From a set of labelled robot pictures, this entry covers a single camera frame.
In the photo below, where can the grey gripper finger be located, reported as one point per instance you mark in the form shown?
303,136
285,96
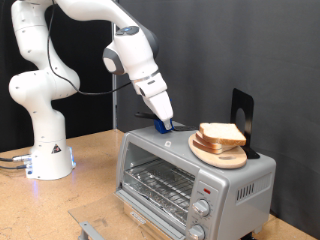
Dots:
169,124

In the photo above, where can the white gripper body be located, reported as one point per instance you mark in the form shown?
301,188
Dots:
161,105

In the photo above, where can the metal spatula with blue block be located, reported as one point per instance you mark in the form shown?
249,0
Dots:
160,126

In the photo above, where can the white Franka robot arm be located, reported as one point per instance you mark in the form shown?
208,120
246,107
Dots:
43,86

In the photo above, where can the silver toaster oven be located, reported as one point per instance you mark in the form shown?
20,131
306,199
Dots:
186,150

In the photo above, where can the silver oven knob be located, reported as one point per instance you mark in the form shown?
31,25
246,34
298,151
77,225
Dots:
196,232
201,207

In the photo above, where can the wooden box under oven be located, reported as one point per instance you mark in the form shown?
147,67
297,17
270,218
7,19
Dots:
140,228

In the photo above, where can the vertical metal pole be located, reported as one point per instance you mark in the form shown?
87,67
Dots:
114,110

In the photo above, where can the round wooden board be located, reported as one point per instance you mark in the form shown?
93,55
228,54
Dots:
220,160

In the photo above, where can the black metal bookend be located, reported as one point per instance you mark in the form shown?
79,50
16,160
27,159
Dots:
248,103

